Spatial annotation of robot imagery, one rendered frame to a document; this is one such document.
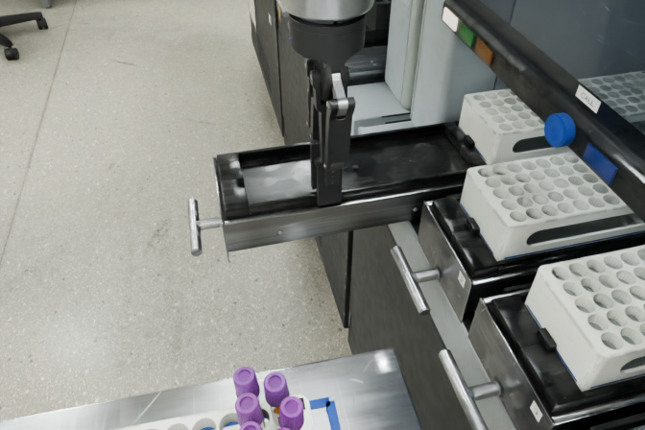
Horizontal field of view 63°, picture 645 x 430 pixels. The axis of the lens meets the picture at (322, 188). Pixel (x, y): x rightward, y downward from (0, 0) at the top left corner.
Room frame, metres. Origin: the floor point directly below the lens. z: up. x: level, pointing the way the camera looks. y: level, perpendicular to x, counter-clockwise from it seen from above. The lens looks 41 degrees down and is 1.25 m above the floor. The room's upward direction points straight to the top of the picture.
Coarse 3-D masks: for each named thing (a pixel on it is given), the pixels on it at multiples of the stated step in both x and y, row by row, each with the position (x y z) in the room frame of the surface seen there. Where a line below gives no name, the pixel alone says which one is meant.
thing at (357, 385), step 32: (384, 352) 0.26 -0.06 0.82; (224, 384) 0.23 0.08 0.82; (288, 384) 0.23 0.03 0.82; (320, 384) 0.23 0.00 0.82; (352, 384) 0.23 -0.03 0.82; (384, 384) 0.23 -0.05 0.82; (32, 416) 0.21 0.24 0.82; (64, 416) 0.21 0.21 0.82; (96, 416) 0.21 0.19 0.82; (128, 416) 0.21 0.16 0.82; (160, 416) 0.21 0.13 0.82; (320, 416) 0.21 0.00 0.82; (352, 416) 0.21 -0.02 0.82; (384, 416) 0.21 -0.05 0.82; (416, 416) 0.21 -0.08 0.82
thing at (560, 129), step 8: (552, 120) 0.39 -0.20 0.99; (560, 120) 0.38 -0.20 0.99; (568, 120) 0.38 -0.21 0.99; (544, 128) 0.40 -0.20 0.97; (552, 128) 0.39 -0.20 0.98; (560, 128) 0.38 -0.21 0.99; (568, 128) 0.38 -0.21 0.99; (552, 136) 0.38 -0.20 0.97; (560, 136) 0.38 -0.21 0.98; (568, 136) 0.37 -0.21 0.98; (552, 144) 0.38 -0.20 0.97; (560, 144) 0.37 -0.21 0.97; (568, 144) 0.37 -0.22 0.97
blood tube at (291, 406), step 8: (288, 400) 0.16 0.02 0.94; (296, 400) 0.16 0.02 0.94; (280, 408) 0.16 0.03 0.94; (288, 408) 0.16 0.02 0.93; (296, 408) 0.16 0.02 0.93; (280, 416) 0.15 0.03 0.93; (288, 416) 0.15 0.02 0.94; (296, 416) 0.15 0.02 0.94; (280, 424) 0.15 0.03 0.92; (288, 424) 0.15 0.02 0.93; (296, 424) 0.15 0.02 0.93
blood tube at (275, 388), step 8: (272, 376) 0.18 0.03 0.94; (280, 376) 0.18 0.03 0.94; (264, 384) 0.17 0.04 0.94; (272, 384) 0.17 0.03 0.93; (280, 384) 0.17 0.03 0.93; (272, 392) 0.17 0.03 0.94; (280, 392) 0.17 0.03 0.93; (288, 392) 0.17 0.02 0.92; (272, 400) 0.17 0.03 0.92; (280, 400) 0.17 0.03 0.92; (272, 408) 0.17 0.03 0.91; (272, 416) 0.17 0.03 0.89
